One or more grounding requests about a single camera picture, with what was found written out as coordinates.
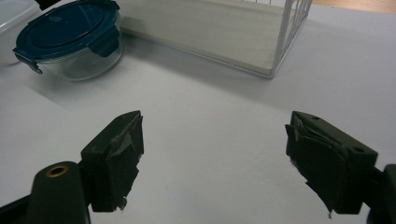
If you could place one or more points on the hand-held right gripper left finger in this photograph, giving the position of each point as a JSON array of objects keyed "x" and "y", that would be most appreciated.
[{"x": 115, "y": 168}]

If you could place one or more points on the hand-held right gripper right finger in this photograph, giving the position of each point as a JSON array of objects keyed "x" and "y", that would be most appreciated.
[{"x": 330, "y": 168}]

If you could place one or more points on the round glass container blue lid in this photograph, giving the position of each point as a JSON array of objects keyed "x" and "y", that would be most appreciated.
[{"x": 62, "y": 28}]

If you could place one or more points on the white table cover sheet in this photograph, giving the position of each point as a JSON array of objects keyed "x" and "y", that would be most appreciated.
[{"x": 202, "y": 124}]

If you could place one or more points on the wooden table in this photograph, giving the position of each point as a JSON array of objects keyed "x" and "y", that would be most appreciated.
[{"x": 358, "y": 4}]

